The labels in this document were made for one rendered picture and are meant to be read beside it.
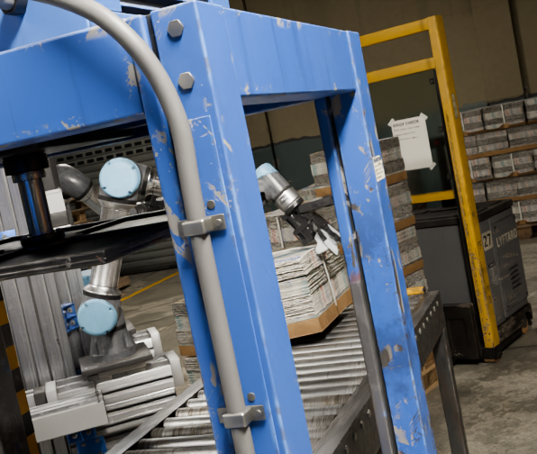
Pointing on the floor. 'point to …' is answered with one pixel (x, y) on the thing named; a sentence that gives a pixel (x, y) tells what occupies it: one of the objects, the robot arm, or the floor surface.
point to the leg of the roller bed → (448, 387)
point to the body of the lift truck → (435, 237)
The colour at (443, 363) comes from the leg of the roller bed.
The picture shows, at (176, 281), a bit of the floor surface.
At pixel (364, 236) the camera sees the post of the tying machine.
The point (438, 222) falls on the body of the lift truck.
